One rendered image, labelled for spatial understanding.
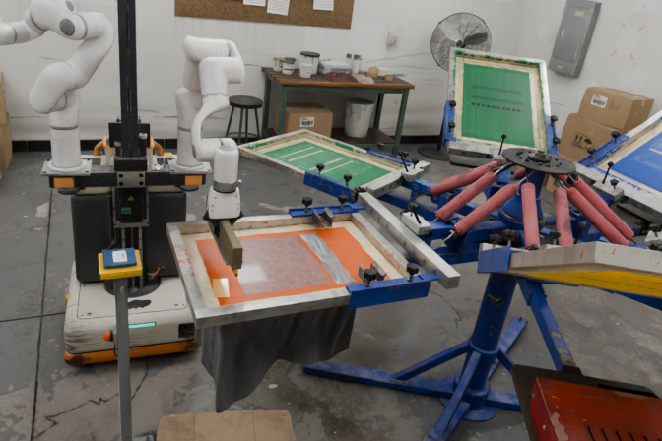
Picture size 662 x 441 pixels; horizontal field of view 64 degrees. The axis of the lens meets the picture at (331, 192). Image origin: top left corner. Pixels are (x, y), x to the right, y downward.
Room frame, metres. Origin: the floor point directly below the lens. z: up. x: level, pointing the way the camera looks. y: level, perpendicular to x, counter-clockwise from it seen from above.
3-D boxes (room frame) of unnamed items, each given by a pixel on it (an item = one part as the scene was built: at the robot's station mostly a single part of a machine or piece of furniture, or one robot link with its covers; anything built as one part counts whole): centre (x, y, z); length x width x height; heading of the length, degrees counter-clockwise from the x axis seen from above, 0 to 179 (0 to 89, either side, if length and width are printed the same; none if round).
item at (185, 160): (1.98, 0.58, 1.21); 0.16 x 0.13 x 0.15; 23
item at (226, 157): (1.57, 0.34, 1.34); 0.15 x 0.10 x 0.11; 29
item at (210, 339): (1.51, 0.37, 0.74); 0.45 x 0.03 x 0.43; 27
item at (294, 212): (2.00, 0.02, 0.98); 0.30 x 0.05 x 0.07; 117
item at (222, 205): (1.53, 0.34, 1.21); 0.10 x 0.07 x 0.11; 117
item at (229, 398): (1.44, 0.06, 0.74); 0.46 x 0.04 x 0.42; 117
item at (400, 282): (1.51, -0.23, 0.98); 0.30 x 0.05 x 0.07; 117
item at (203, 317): (1.65, 0.11, 0.97); 0.79 x 0.58 x 0.04; 117
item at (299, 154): (2.62, -0.08, 1.05); 1.08 x 0.61 x 0.23; 57
